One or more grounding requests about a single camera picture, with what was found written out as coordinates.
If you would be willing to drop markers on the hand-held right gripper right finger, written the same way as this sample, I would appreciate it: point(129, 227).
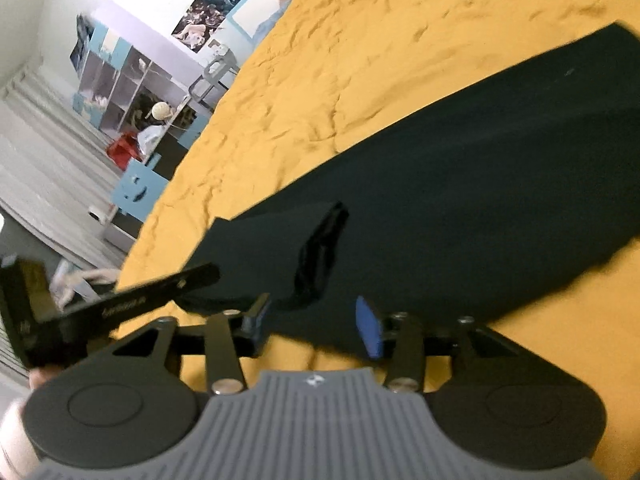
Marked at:
point(369, 332)

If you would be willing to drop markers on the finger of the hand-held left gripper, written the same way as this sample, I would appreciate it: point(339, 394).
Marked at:
point(190, 281)

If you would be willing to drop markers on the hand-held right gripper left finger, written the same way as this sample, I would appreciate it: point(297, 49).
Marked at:
point(260, 327)

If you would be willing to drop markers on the black pants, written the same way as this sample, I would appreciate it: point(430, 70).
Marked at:
point(450, 185)

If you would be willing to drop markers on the person's left forearm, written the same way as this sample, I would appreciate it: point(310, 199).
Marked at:
point(12, 440)

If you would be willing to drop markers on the blue smiley chair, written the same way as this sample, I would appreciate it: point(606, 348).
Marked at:
point(137, 187)

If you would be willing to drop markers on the blue and white desk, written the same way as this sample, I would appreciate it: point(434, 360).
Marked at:
point(172, 135)

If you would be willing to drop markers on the red bag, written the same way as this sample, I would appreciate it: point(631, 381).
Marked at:
point(122, 150)

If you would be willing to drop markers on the white plastic bag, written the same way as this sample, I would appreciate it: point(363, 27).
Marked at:
point(150, 137)

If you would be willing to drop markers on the cream round ball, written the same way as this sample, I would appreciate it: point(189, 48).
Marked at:
point(161, 111)

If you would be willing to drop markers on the grey chair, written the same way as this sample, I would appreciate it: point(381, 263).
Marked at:
point(220, 62)
point(202, 90)

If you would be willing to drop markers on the yellow quilt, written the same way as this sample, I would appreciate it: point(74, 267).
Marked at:
point(300, 110)

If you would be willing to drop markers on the blue and white shelf unit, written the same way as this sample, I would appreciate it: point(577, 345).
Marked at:
point(120, 85)

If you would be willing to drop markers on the poster on shelf unit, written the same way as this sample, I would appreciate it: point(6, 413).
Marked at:
point(81, 42)

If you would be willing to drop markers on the blue and white headboard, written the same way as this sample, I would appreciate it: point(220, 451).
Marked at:
point(245, 7)

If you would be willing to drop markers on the blue pillow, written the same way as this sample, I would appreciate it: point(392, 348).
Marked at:
point(275, 15)

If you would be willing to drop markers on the wall poster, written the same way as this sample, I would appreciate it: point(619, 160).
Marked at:
point(215, 0)

